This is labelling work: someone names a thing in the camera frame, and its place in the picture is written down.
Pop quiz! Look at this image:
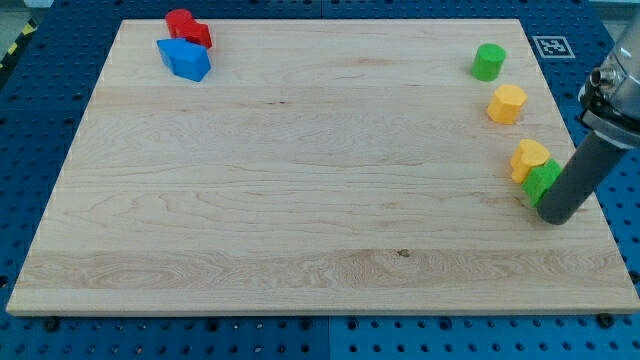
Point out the blue block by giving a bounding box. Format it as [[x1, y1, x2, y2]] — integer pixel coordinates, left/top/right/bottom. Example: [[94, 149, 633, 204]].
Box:
[[156, 38, 211, 82]]

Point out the green star block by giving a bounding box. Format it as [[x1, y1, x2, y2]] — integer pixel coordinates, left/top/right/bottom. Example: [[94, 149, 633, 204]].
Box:
[[521, 158, 562, 208]]

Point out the yellow heart block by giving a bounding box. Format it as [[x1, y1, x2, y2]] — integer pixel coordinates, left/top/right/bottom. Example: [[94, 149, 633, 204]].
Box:
[[510, 139, 551, 184]]

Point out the red block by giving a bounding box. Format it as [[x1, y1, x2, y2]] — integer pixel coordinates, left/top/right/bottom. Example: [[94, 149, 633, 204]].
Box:
[[165, 8, 214, 49]]

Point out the yellow hexagon block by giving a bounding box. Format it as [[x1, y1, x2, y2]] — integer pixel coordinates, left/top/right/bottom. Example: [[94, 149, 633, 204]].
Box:
[[487, 84, 528, 125]]

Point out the wooden board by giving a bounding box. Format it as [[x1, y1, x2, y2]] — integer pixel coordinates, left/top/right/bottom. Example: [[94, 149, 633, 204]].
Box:
[[7, 19, 639, 317]]

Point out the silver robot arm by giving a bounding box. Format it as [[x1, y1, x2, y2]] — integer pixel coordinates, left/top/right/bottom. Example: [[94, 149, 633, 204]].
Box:
[[579, 10, 639, 149]]

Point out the fiducial marker tag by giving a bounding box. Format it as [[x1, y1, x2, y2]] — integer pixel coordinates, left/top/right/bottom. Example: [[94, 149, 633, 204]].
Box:
[[532, 35, 575, 59]]

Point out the green cylinder block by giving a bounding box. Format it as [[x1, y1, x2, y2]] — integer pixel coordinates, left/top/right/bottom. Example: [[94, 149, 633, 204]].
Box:
[[471, 43, 507, 82]]

